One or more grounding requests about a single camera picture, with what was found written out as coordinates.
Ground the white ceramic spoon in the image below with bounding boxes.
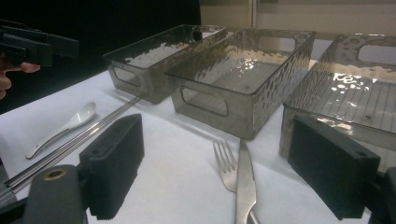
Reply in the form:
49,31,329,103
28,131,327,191
24,101,98,161

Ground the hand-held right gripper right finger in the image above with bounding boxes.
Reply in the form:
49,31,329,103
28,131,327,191
288,115,381,221

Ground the black curtain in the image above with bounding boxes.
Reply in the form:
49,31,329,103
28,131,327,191
0,0,202,115

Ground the metal fork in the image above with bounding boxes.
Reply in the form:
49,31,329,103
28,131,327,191
212,139,262,224

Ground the metal knife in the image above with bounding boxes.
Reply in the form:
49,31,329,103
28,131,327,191
234,137,259,224

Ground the clear grey plastic bin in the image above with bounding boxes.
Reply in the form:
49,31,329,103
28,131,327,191
278,33,396,174
164,27,318,141
102,23,229,105

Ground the light wooden desk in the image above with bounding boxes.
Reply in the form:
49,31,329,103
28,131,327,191
199,0,396,41

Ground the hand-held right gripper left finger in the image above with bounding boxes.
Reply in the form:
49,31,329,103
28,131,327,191
78,113,146,221

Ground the metal chopstick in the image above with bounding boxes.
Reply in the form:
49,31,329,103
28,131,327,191
0,98,142,203
4,95,141,188

